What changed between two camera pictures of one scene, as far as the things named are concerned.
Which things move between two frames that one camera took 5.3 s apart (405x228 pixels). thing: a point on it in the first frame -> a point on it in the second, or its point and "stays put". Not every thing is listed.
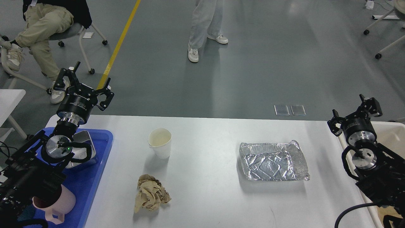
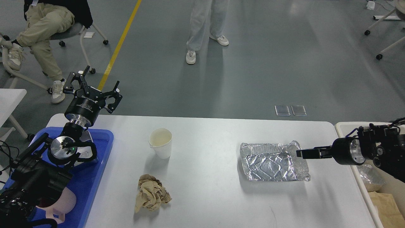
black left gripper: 77,103 -> 84,110
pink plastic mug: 55,213 stays put
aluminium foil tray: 271,162 stays put
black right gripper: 358,127 -> 345,151
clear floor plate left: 282,110 stays put
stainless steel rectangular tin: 80,152 stays put
